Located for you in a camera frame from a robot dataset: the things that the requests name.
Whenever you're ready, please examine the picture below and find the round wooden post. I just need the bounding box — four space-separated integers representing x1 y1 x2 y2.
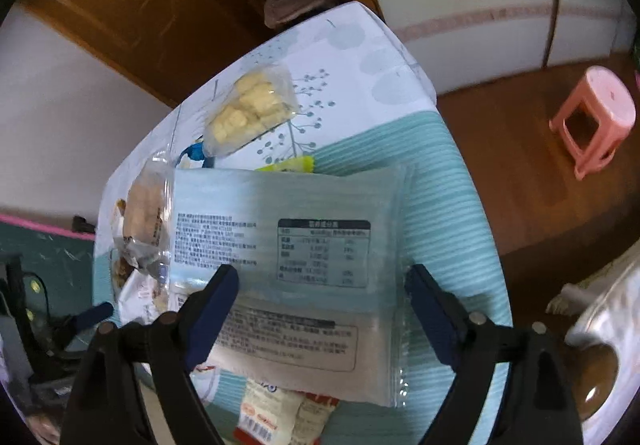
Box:
570 345 622 422

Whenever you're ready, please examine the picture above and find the green chalkboard pink frame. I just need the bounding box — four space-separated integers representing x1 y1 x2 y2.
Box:
0 212 101 311

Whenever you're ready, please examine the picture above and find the clear bag of yellow puffs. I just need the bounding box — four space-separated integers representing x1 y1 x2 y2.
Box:
202 64 299 158

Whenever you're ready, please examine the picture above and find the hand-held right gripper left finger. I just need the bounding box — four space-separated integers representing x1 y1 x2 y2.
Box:
60 264 240 445

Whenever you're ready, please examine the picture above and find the brown wooden door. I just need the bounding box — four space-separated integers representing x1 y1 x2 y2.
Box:
20 0 361 107

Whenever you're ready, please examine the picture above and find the clear packet of round biscuits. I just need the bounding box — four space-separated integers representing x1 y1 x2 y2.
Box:
122 159 175 253

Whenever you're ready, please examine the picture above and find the small blue white packet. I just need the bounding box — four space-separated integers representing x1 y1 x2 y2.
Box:
179 141 207 168

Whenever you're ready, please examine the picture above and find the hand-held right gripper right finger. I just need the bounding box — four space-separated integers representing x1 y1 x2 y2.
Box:
404 264 583 445

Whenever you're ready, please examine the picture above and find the white red print packet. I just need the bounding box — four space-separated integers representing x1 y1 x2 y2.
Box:
235 377 303 445

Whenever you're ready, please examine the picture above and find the white crinkled packet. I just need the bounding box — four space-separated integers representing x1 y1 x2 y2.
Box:
117 272 173 323

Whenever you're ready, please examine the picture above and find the pink plastic stool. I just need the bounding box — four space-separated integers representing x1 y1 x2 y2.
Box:
549 66 637 181

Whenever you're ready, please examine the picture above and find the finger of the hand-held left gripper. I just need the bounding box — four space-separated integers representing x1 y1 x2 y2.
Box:
54 302 115 353

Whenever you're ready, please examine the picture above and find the teal clear snack packet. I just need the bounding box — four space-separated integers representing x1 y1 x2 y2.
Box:
164 164 416 408

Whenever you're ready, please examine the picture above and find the yellow-green snack packet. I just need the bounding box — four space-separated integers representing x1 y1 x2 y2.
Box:
256 155 316 174

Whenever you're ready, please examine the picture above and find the pale wardrobe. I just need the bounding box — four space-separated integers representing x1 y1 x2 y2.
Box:
340 0 637 96

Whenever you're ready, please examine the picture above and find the printed teal tablecloth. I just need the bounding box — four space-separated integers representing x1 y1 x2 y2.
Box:
92 0 513 445

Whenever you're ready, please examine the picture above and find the checked white cloth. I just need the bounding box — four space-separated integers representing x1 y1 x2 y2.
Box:
545 245 640 445

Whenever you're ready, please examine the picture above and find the folded pink cloth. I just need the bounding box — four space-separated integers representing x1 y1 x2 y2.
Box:
263 0 342 27

